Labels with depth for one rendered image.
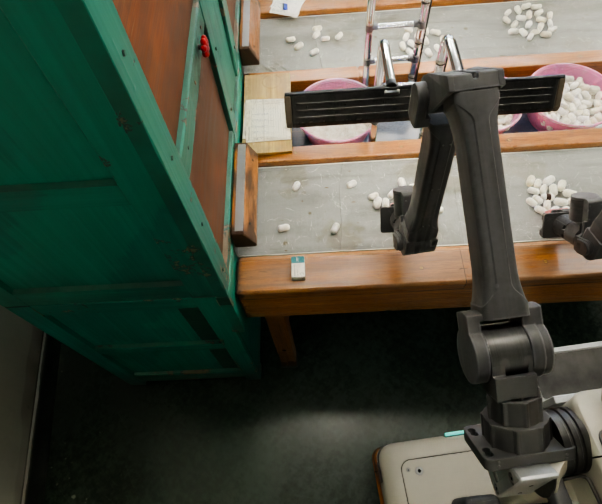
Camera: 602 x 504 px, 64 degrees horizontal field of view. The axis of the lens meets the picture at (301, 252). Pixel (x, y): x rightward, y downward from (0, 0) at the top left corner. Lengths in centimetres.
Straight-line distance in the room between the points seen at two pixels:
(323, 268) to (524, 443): 71
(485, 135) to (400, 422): 141
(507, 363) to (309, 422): 131
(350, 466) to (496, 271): 133
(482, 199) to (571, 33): 140
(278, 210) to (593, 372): 85
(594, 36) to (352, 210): 108
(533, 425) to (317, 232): 81
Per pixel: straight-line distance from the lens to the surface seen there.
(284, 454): 191
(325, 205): 138
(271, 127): 152
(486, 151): 69
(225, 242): 120
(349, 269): 126
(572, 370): 98
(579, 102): 179
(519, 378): 70
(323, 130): 156
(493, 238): 68
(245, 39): 170
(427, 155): 85
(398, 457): 163
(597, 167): 164
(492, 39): 192
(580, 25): 207
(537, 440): 72
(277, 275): 126
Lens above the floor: 190
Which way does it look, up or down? 62 degrees down
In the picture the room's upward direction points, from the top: 7 degrees counter-clockwise
